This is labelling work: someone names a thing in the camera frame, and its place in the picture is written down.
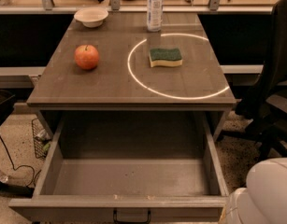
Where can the white bowl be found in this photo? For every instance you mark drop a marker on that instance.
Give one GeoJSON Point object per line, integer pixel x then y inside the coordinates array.
{"type": "Point", "coordinates": [91, 17]}

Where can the clear plastic water bottle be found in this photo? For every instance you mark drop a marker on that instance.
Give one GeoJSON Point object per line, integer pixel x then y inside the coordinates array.
{"type": "Point", "coordinates": [154, 15]}

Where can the black drawer handle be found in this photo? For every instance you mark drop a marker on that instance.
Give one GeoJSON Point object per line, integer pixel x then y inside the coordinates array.
{"type": "Point", "coordinates": [131, 216]}

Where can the wire mesh basket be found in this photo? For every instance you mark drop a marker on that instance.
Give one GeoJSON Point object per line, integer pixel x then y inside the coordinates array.
{"type": "Point", "coordinates": [41, 140]}

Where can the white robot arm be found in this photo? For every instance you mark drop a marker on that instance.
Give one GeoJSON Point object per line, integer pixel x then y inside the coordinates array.
{"type": "Point", "coordinates": [263, 200]}

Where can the black office chair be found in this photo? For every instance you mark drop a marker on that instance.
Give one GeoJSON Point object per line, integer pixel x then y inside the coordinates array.
{"type": "Point", "coordinates": [265, 102]}

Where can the green yellow sponge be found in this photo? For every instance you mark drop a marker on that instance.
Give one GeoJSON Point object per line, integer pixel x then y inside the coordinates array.
{"type": "Point", "coordinates": [165, 57]}

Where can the red apple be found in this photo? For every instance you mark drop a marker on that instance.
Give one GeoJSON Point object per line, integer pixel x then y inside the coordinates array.
{"type": "Point", "coordinates": [86, 57]}

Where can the black object at left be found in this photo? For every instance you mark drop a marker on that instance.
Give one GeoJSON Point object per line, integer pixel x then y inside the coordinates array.
{"type": "Point", "coordinates": [7, 102]}

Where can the grey wooden top drawer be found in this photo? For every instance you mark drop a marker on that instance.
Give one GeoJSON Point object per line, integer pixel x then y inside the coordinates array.
{"type": "Point", "coordinates": [162, 161]}

